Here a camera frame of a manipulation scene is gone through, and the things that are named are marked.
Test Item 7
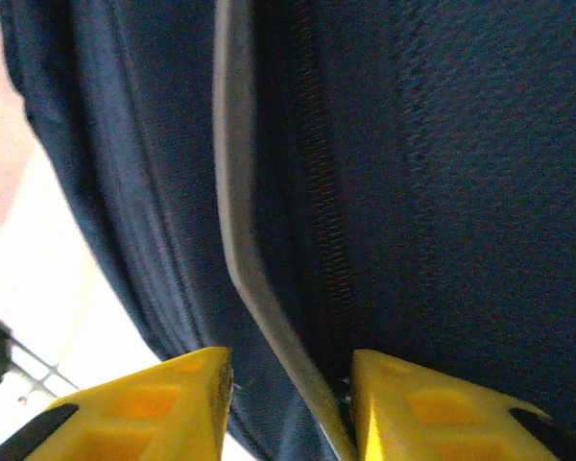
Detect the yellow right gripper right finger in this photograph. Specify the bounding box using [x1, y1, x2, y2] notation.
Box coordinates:
[350, 348, 576, 461]

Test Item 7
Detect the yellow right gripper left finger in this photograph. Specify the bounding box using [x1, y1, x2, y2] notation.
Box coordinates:
[0, 345, 235, 461]

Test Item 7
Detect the navy blue backpack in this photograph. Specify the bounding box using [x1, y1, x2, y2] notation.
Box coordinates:
[0, 0, 576, 461]

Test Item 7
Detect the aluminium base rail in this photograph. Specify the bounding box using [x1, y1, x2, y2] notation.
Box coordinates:
[0, 306, 81, 407]

